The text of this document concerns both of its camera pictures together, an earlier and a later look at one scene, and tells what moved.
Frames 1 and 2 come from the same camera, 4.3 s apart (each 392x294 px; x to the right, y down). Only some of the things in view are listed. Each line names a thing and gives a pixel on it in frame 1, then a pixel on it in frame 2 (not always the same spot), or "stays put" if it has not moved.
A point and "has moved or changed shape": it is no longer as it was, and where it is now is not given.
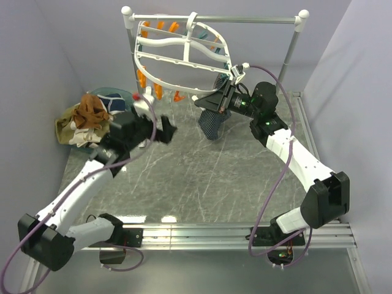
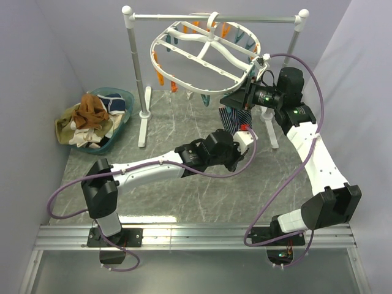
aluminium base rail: [231, 236] stays put
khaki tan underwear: [64, 132] stays put
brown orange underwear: [90, 114] stays put
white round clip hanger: [181, 56] has moved or changed shape
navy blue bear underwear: [114, 103] stays put
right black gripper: [213, 101] -> [240, 98]
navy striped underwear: [209, 121] -> [233, 118]
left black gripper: [168, 130] -> [239, 157]
